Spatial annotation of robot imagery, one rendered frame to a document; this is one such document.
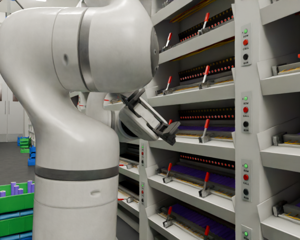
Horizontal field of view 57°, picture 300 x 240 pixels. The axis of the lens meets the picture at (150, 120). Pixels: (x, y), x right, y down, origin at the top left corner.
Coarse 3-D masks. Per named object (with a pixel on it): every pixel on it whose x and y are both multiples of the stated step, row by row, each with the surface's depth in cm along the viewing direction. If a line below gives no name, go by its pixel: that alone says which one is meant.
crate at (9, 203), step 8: (16, 184) 116; (24, 184) 118; (8, 192) 114; (24, 192) 118; (32, 192) 102; (0, 200) 95; (8, 200) 97; (16, 200) 98; (24, 200) 100; (32, 200) 101; (0, 208) 95; (8, 208) 97; (16, 208) 98; (24, 208) 100
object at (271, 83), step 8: (288, 56) 84; (296, 56) 85; (264, 64) 79; (272, 64) 80; (280, 64) 79; (264, 72) 79; (272, 72) 80; (296, 72) 72; (264, 80) 77; (272, 80) 75; (280, 80) 73; (288, 80) 71; (296, 80) 69; (264, 88) 78; (272, 88) 75; (280, 88) 73; (288, 88) 71; (296, 88) 69
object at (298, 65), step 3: (294, 63) 74; (297, 63) 73; (279, 66) 78; (282, 66) 77; (285, 66) 76; (288, 66) 76; (291, 66) 75; (294, 66) 74; (297, 66) 73; (279, 69) 78; (282, 69) 77; (285, 69) 77; (288, 69) 76; (291, 69) 74; (294, 69) 72; (297, 69) 72; (279, 72) 79
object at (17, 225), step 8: (24, 216) 100; (32, 216) 101; (0, 224) 95; (8, 224) 97; (16, 224) 98; (24, 224) 100; (32, 224) 101; (0, 232) 95; (8, 232) 96; (16, 232) 98
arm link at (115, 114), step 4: (112, 112) 72; (116, 112) 72; (112, 116) 71; (116, 116) 71; (112, 120) 71; (116, 120) 69; (112, 124) 70; (116, 124) 69; (112, 128) 71; (116, 128) 70; (116, 132) 71; (120, 136) 71; (120, 140) 77; (124, 140) 74; (128, 140) 73
